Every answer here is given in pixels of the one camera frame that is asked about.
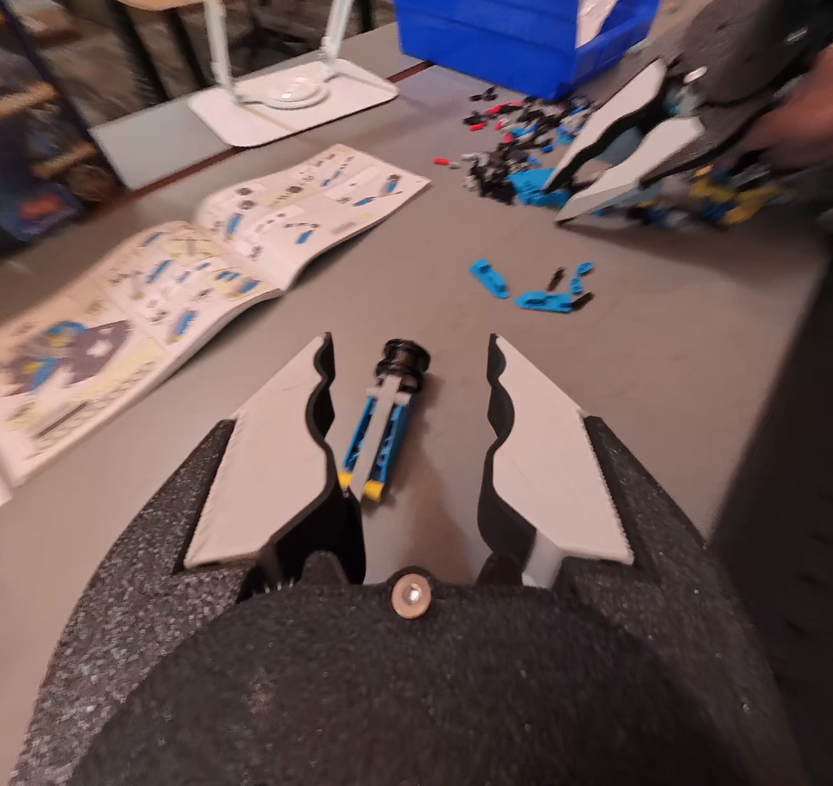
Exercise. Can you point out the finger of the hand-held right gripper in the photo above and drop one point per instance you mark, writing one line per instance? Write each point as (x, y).
(618, 109)
(644, 154)

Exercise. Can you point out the dark blue toy box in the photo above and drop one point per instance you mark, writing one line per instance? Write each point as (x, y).
(39, 148)

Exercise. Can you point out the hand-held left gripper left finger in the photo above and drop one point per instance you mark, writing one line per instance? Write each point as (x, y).
(267, 473)

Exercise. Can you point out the black wheel blue beam assembly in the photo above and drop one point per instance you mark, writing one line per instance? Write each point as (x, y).
(390, 434)

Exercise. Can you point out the person's right hand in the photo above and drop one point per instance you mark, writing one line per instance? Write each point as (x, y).
(807, 122)

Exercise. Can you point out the open instruction booklet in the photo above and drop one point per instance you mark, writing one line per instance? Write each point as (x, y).
(260, 226)

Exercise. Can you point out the blue plastic bin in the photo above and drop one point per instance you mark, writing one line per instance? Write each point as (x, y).
(488, 24)

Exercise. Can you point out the small blue connector piece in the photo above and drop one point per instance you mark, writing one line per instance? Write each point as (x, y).
(582, 275)

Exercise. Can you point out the pile of small building pieces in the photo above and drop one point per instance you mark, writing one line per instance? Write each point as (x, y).
(494, 174)

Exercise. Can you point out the white folding stand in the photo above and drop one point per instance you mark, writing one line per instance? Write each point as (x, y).
(293, 109)

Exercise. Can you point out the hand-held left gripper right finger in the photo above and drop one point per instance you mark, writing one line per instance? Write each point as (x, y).
(553, 473)

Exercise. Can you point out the person's dark grey jacket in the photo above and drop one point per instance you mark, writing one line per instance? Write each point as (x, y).
(781, 473)

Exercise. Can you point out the blue angled panel piece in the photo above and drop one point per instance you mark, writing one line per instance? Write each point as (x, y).
(488, 277)
(540, 301)

